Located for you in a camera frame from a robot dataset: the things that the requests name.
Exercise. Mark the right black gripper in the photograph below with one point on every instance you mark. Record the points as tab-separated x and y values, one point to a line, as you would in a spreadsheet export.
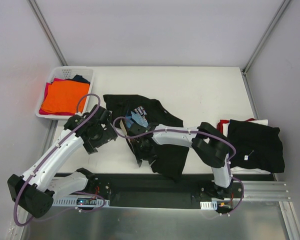
139	149

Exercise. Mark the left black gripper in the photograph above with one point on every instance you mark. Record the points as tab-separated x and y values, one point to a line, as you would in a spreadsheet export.
103	136

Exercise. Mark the black t shirt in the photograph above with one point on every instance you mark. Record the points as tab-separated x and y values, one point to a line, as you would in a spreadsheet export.
143	111
257	146

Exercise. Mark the white plastic laundry basket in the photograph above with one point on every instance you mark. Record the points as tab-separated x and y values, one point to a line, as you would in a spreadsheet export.
67	72

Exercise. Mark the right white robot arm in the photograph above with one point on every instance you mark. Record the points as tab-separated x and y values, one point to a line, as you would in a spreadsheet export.
211	146

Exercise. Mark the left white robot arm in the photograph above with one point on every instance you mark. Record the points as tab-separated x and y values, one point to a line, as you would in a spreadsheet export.
36	189

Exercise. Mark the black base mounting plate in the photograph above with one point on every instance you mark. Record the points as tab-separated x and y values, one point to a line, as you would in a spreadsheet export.
152	190

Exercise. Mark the orange t shirt in basket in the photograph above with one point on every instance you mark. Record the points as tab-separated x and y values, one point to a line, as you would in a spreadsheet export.
80	90

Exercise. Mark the navy t shirt in basket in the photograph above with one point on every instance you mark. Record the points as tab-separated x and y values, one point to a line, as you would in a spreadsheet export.
80	79

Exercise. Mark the left white cable duct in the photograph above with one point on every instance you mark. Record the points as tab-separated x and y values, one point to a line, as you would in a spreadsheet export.
79	201

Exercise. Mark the white cable duct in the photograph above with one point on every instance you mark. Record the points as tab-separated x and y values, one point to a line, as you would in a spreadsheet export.
209	205
79	201

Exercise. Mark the right white cable duct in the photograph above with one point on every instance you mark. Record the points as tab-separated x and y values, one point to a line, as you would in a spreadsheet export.
209	205

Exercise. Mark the left aluminium corner post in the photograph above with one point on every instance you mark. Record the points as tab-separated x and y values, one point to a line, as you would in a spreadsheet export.
47	31

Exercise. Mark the aluminium corner post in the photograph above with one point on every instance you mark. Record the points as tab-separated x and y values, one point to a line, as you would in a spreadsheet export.
267	34
47	31

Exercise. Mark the right aluminium corner post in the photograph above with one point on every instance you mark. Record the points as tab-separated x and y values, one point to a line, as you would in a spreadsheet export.
267	34

